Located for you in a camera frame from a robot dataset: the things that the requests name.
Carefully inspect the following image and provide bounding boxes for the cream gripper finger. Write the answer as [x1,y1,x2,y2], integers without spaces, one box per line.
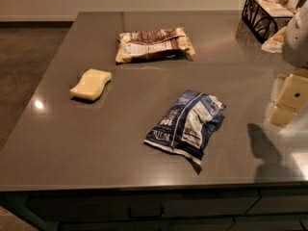
[269,106,296,127]

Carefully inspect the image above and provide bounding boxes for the blue chip bag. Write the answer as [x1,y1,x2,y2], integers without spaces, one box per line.
[144,90,226,165]

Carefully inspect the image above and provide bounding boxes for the brown chip bag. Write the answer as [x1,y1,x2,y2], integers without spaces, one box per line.
[115,27,195,64]

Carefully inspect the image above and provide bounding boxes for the packet beside basket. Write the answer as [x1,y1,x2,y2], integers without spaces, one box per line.
[261,27,286,53]

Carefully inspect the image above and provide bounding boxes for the yellow sponge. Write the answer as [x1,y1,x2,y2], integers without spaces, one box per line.
[69,68,112,101]

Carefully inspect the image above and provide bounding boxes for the black wire basket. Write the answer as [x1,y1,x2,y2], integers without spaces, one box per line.
[242,0,296,43]

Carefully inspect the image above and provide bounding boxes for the drawer handle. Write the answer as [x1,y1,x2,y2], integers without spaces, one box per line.
[127,206,164,219]

